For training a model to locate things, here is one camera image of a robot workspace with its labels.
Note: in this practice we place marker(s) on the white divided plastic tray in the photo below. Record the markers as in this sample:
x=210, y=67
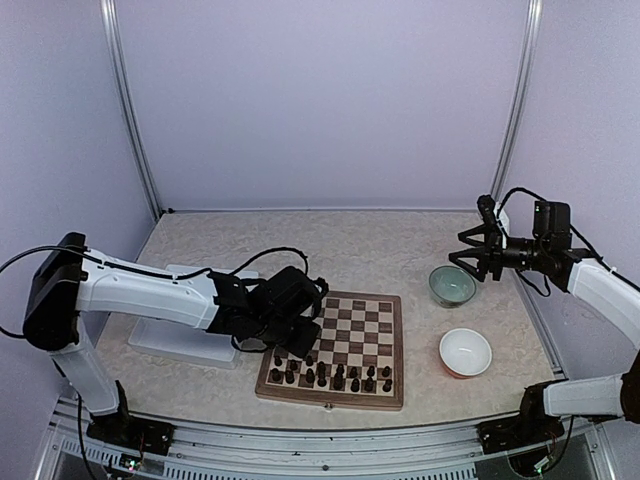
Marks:
x=183, y=343

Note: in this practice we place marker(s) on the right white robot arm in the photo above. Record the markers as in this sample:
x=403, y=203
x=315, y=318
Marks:
x=578, y=272

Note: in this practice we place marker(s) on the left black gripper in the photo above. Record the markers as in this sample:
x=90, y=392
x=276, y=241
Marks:
x=301, y=348

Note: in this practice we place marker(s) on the white orange ceramic bowl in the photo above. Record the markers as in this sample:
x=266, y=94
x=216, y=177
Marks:
x=465, y=353

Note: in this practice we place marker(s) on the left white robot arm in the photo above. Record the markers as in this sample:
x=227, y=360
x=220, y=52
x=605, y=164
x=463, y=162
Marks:
x=278, y=311

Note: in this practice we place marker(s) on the right aluminium frame post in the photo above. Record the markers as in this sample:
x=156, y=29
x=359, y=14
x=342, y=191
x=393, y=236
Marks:
x=524, y=70

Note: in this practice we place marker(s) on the left aluminium frame post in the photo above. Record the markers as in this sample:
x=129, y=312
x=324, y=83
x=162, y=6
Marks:
x=111, y=26

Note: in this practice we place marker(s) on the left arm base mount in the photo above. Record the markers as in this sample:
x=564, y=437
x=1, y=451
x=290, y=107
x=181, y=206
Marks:
x=134, y=433

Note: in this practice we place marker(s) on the front aluminium rail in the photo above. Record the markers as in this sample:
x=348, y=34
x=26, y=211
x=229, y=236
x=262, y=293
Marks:
x=210, y=451

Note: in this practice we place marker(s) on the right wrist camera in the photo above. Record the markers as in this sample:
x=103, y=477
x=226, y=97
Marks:
x=493, y=215

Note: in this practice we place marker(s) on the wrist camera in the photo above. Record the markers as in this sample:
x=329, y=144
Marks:
x=321, y=290
x=493, y=215

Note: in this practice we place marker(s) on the wooden chess board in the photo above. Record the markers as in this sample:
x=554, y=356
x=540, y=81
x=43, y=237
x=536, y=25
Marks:
x=357, y=330

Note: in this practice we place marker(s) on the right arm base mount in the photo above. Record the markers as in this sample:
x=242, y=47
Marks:
x=516, y=431

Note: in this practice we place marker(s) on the aluminium frame post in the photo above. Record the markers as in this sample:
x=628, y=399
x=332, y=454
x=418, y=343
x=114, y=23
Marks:
x=111, y=26
x=524, y=70

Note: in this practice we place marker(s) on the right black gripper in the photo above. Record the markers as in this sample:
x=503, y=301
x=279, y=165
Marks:
x=492, y=257

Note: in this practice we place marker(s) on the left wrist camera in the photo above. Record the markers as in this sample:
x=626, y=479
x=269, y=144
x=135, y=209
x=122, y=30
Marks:
x=321, y=290

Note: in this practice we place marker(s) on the clear glass bowl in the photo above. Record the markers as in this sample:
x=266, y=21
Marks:
x=451, y=286

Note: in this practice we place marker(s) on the dark chess knight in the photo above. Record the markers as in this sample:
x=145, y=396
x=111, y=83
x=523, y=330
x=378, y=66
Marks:
x=310, y=377
x=338, y=383

